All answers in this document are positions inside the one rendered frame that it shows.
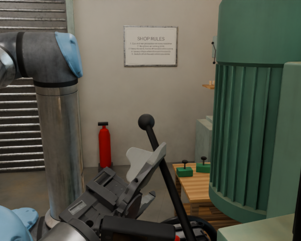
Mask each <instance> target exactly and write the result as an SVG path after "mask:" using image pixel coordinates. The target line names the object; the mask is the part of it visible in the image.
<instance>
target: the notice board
mask: <svg viewBox="0 0 301 241"><path fill-rule="evenodd" d="M123 43H124V66H177V45H178V26H132V25H124V26H123Z"/></svg>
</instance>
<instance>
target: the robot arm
mask: <svg viewBox="0 0 301 241"><path fill-rule="evenodd" d="M82 76H83V68H82V61H81V56H80V51H79V47H78V43H77V40H76V38H75V36H74V35H72V34H70V33H59V32H54V33H46V32H7V33H0V89H1V88H4V87H6V86H8V85H9V84H10V83H11V82H12V81H13V80H15V79H18V78H33V84H34V86H35V91H36V98H37V106H38V114H39V122H40V130H41V138H42V145H43V156H44V164H45V171H46V180H47V187H48V195H49V203H50V209H49V210H48V211H47V212H46V215H45V216H42V217H39V215H38V213H37V211H36V210H35V209H33V208H20V209H14V210H10V209H8V208H6V207H3V206H1V205H0V241H175V236H176V228H175V226H174V225H171V224H164V223H157V222H151V221H144V220H138V219H137V218H138V217H139V216H140V215H141V214H142V213H143V212H144V210H145V209H146V208H147V207H148V206H149V205H150V204H151V202H152V201H153V200H154V199H155V197H156V194H155V191H154V190H153V191H151V192H149V194H147V195H146V196H144V197H142V193H141V192H140V191H141V189H142V188H144V187H145V186H146V185H147V184H148V182H149V181H150V179H151V177H152V175H153V173H154V171H155V170H156V169H157V167H158V166H159V164H160V162H161V161H162V159H163V158H164V157H165V156H166V146H167V143H165V142H163V143H162V144H161V145H160V146H159V147H158V148H157V149H156V150H155V151H154V152H149V151H146V150H143V149H139V148H135V147H132V148H129V149H128V151H127V153H126V157H127V159H128V160H129V162H130V165H131V166H130V169H129V171H128V172H127V175H126V178H127V181H128V182H130V183H129V184H127V183H126V182H124V179H122V178H121V177H119V176H118V175H116V174H117V173H116V172H114V171H113V170H111V169H110V168H109V167H105V168H104V169H103V170H102V171H101V172H100V173H99V174H97V175H96V176H95V177H94V178H93V179H92V180H90V181H89V182H88V183H87V184H86V191H85V189H84V175H83V161H82V147H81V132H80V118H79V104H78V90H77V84H78V78H80V77H82ZM104 172H105V173H104ZM103 173H104V174H103ZM101 174H103V175H102V176H101V177H100V178H99V179H98V180H97V181H95V180H96V179H97V178H98V177H99V176H100V175H101ZM100 234H101V236H100ZM100 239H101V240H100Z"/></svg>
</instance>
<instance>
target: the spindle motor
mask: <svg viewBox="0 0 301 241"><path fill-rule="evenodd" d="M216 62H217V63H218V64H216V66H215V91H214V108H213V125H212V142H211V160H210V178H209V191H208V193H209V197H210V200H211V201H212V203H213V204H214V206H215V207H216V208H218V209H219V210H220V211H221V212H223V213H224V214H225V215H227V216H229V217H230V218H232V219H234V220H236V221H238V222H241V223H248V222H253V221H258V220H263V219H266V217H267V209H268V200H269V189H270V180H271V172H272V163H273V155H274V146H275V138H276V129H277V121H278V113H279V104H280V93H281V84H282V76H283V67H284V64H285V63H286V62H301V0H222V1H221V3H220V5H219V12H218V29H217V46H216Z"/></svg>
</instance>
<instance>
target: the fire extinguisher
mask: <svg viewBox="0 0 301 241"><path fill-rule="evenodd" d="M107 125H108V122H98V126H102V129H101V130H100V132H99V135H98V138H99V158H100V163H98V172H99V173H100V172H101V171H102V170H103V169H104V168H105V167H109V168H110V169H111V170H113V162H111V143H110V133H109V130H108V129H107V128H106V126H107Z"/></svg>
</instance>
